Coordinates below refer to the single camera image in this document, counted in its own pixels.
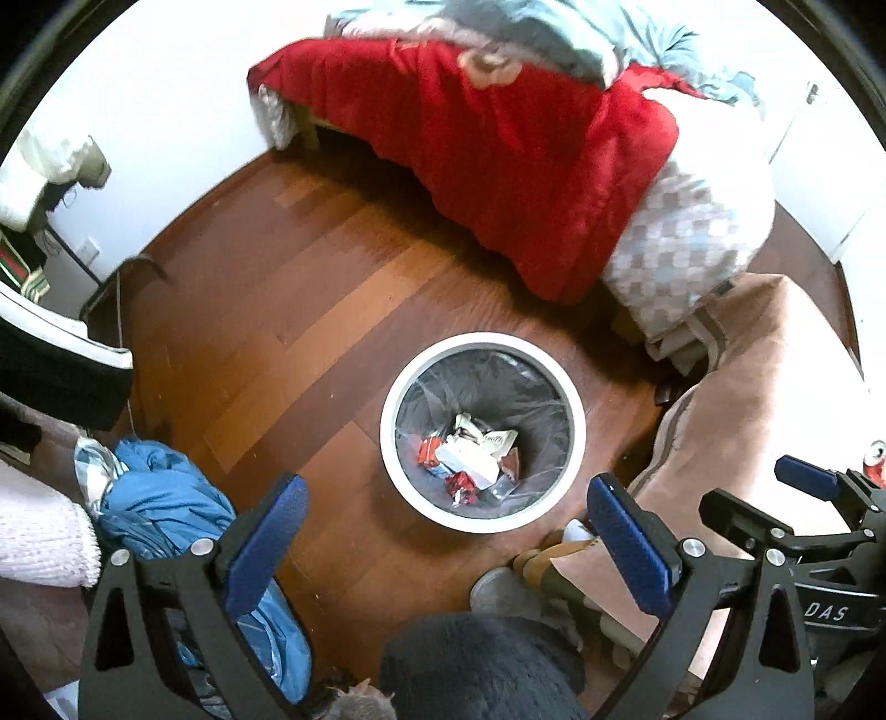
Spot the red snack wrapper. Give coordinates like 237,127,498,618
445,471,479,507

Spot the blue clothing pile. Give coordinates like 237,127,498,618
74,438,312,703

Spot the teal blanket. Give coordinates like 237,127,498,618
324,2,759,105

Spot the checkered bed mattress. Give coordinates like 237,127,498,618
253,49,775,339

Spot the blue white milk carton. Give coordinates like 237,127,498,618
434,413,521,491

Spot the white door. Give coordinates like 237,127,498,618
770,76,884,263

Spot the red cola can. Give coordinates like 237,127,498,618
863,440,886,489

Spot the white round trash bin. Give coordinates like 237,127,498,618
378,332,586,534

